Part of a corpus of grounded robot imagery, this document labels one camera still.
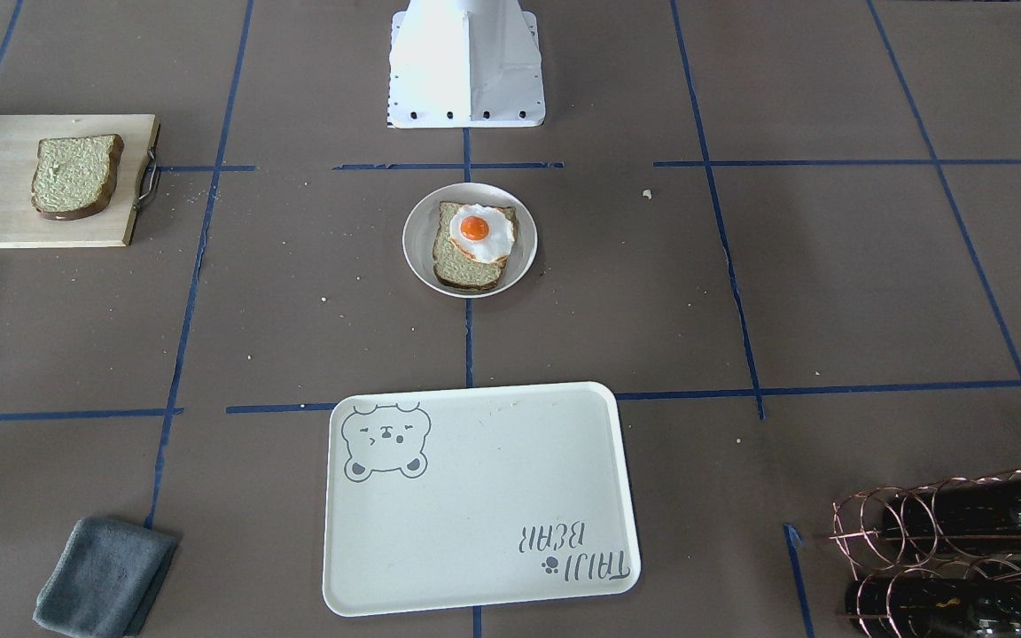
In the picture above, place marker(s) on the dark green wine bottle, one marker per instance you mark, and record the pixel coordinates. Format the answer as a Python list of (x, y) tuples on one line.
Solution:
[(972, 519)]

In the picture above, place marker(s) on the grey folded cloth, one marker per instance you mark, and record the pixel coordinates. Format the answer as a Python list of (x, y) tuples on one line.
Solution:
[(106, 581)]

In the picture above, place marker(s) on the wooden cutting board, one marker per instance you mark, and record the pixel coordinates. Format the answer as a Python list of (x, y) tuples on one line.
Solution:
[(21, 227)]

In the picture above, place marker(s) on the bread slice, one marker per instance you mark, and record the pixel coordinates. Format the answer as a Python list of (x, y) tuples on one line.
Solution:
[(455, 270), (75, 177)]

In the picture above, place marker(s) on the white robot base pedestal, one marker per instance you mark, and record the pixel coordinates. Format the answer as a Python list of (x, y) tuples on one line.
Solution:
[(456, 64)]

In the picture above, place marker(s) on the fried egg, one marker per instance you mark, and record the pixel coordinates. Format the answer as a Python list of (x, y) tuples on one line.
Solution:
[(484, 234)]

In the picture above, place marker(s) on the copper wire bottle rack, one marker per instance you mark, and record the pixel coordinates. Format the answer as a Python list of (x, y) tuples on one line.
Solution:
[(856, 521)]

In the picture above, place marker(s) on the white round plate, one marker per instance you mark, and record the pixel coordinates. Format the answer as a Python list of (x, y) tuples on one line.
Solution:
[(422, 225)]

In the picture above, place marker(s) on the cream bear serving tray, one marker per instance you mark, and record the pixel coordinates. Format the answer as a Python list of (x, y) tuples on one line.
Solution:
[(476, 497)]

